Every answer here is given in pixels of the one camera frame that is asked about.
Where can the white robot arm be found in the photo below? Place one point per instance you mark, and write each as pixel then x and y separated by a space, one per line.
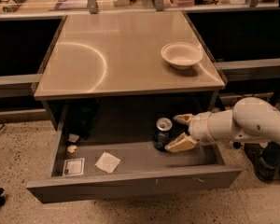
pixel 250 120

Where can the blue jeans leg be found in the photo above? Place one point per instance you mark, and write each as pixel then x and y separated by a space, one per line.
pixel 271 154

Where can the dark brown shoe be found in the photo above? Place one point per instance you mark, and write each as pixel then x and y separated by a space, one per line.
pixel 263 171

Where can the white bowl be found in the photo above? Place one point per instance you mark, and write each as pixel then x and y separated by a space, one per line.
pixel 182 55

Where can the white folded paper note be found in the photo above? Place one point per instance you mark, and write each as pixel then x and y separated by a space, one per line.
pixel 107 162

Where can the cabinet with steel top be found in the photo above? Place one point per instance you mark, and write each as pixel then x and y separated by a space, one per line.
pixel 120 54

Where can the small yellowish crumpled scrap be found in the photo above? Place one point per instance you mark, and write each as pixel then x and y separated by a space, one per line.
pixel 72 149

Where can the white printed label card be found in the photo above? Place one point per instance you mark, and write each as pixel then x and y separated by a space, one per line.
pixel 73 167

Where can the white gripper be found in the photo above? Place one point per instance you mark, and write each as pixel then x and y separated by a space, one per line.
pixel 199 126

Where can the grey open bottom drawer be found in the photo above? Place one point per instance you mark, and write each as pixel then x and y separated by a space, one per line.
pixel 126 133

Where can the blue pepsi can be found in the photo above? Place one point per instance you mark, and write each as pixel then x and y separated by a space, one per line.
pixel 162 133

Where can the purple white packet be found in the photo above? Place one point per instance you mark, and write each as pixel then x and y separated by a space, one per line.
pixel 70 4

